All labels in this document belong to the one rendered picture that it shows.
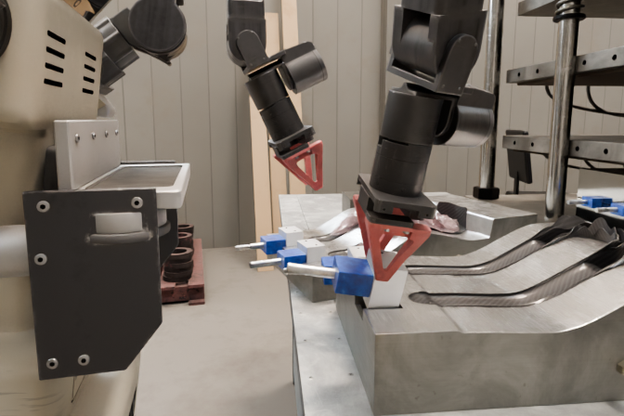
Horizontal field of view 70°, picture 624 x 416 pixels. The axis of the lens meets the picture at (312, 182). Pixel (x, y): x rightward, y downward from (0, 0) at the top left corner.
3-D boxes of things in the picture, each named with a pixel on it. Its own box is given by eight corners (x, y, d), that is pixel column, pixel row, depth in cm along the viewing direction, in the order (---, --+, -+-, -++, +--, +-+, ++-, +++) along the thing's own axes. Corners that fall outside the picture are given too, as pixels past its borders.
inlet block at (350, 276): (283, 300, 49) (292, 255, 48) (282, 278, 54) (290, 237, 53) (397, 313, 51) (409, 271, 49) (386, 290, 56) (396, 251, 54)
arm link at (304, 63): (228, 45, 75) (231, 35, 66) (289, 17, 76) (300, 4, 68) (261, 110, 77) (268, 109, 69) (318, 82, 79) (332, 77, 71)
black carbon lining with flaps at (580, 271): (414, 323, 51) (417, 243, 50) (380, 275, 67) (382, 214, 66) (692, 311, 54) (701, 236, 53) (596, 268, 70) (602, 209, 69)
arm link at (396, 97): (380, 77, 47) (416, 84, 42) (427, 84, 51) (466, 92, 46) (367, 141, 49) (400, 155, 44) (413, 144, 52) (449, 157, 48)
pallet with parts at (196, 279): (59, 318, 249) (54, 251, 243) (104, 259, 354) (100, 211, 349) (204, 305, 266) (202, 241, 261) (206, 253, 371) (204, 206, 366)
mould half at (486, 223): (312, 303, 74) (312, 238, 72) (266, 258, 98) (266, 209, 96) (534, 266, 93) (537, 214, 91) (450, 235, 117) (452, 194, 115)
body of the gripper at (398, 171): (406, 194, 55) (420, 135, 53) (435, 225, 45) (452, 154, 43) (355, 187, 54) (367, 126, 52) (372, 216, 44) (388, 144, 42)
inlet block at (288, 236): (239, 266, 84) (238, 238, 83) (232, 258, 89) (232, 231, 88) (303, 257, 89) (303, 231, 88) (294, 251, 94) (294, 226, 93)
